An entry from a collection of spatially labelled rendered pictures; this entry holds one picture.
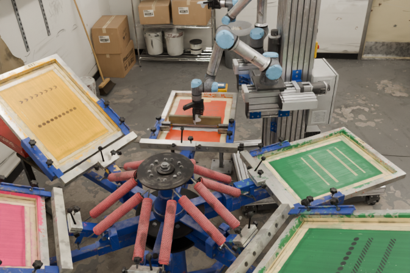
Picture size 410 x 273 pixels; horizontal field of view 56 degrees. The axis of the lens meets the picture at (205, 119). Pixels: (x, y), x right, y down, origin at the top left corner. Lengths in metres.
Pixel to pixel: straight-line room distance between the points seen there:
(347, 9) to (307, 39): 3.40
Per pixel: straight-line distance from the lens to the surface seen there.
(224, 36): 2.57
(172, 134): 2.90
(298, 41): 3.03
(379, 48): 6.81
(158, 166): 2.03
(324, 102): 3.30
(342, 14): 6.42
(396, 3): 6.62
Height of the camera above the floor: 2.59
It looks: 33 degrees down
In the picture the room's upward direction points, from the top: 2 degrees counter-clockwise
